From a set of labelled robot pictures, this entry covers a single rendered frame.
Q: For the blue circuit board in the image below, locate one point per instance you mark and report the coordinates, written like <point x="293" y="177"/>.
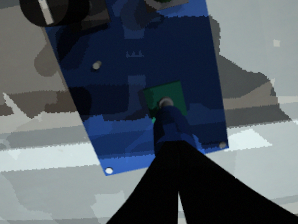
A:
<point x="140" y="72"/>

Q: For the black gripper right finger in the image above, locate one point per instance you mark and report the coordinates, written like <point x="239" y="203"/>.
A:
<point x="210" y="195"/>

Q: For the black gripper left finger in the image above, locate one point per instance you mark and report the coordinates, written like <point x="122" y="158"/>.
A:
<point x="155" y="199"/>

